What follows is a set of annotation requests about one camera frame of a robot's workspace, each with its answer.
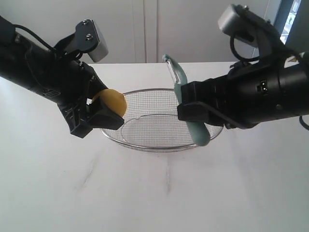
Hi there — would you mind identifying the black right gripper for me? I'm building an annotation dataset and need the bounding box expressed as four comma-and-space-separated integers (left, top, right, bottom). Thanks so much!
177, 62, 282, 129

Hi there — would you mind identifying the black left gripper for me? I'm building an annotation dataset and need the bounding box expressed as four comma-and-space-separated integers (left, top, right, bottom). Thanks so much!
26, 47, 124, 138

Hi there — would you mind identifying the teal handled peeler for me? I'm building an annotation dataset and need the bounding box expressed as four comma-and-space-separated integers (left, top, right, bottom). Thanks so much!
162, 54, 211, 146

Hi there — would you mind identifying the yellow lemon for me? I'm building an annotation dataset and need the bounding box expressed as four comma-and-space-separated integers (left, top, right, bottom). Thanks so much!
91, 88, 127, 117

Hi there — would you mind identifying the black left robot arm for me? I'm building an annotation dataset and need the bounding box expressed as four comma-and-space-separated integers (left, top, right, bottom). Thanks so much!
0, 18, 124, 138

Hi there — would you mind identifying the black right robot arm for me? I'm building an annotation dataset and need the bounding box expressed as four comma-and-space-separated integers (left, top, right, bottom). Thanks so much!
177, 53, 309, 129

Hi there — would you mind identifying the oval wire mesh basket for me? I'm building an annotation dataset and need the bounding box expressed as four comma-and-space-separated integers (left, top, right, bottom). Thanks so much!
98, 88, 225, 152

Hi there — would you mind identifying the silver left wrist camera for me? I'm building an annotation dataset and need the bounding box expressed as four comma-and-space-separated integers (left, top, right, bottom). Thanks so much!
65, 19, 109, 63

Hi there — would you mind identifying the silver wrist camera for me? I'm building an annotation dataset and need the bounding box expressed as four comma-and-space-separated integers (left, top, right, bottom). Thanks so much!
65, 19, 109, 63
217, 3, 285, 61

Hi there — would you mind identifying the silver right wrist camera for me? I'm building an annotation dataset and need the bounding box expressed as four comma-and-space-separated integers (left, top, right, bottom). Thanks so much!
217, 3, 285, 61

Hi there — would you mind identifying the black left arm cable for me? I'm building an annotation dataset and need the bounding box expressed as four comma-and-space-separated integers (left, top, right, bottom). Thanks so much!
12, 23, 83, 61

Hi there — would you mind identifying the window with dark frame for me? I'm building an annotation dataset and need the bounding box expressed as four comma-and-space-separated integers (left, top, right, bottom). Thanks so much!
274, 0, 309, 53

